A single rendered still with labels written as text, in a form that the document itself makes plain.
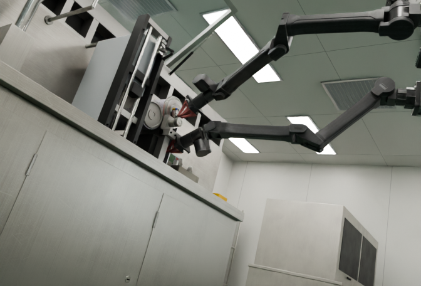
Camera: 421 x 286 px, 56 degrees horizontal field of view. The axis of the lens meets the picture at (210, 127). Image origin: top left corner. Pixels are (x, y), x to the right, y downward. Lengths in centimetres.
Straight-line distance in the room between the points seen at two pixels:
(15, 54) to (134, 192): 59
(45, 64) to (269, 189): 531
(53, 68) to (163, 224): 84
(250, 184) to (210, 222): 528
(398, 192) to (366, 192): 41
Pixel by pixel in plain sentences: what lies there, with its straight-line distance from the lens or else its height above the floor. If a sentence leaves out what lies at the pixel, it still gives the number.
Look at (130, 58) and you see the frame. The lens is 150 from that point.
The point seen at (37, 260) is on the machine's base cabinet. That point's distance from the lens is 114.
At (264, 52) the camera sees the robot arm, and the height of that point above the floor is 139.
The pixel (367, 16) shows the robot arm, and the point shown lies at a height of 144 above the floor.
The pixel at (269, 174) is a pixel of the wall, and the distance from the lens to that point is 681.
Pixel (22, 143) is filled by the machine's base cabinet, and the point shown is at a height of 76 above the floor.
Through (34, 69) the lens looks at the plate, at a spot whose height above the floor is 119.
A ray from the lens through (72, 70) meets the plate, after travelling 190.
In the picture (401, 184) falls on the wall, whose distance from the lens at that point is 615.
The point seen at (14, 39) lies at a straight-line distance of 147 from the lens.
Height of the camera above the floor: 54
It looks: 22 degrees up
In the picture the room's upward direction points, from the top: 15 degrees clockwise
